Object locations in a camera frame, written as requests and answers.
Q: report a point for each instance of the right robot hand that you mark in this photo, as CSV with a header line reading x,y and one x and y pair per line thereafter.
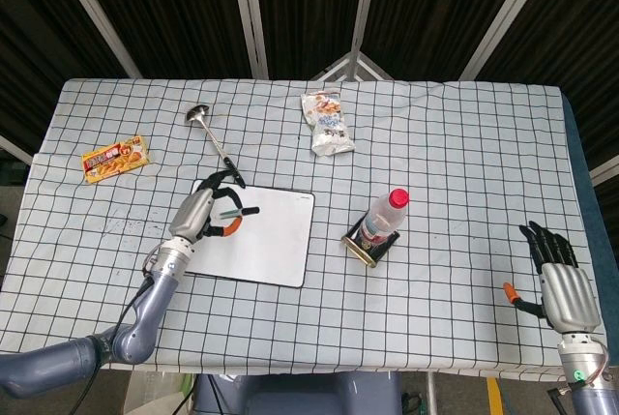
x,y
567,299

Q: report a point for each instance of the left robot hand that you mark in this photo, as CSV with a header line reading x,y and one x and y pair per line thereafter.
x,y
198,212

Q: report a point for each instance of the green whiteboard marker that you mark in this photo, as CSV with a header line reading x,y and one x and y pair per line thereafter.
x,y
240,212

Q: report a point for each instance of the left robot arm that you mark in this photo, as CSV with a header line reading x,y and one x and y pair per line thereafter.
x,y
135,308

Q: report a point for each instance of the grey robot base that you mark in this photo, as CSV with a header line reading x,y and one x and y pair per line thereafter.
x,y
295,393

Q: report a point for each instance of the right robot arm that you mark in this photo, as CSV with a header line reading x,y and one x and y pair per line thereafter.
x,y
586,369

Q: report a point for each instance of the white drawing board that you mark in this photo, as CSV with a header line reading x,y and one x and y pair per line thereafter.
x,y
261,241

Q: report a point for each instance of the orange snack packet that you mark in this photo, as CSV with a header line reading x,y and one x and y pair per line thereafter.
x,y
115,159

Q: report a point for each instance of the white snack bag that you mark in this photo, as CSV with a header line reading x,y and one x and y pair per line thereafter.
x,y
327,123

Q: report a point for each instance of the black gold tin can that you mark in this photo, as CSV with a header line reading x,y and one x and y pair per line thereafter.
x,y
370,246

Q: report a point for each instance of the checked white tablecloth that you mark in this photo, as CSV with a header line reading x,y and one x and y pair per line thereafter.
x,y
367,154

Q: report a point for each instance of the clear bottle red cap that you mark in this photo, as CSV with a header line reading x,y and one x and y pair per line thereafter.
x,y
385,216

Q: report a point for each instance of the white metal frame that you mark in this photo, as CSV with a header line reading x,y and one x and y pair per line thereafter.
x,y
352,67

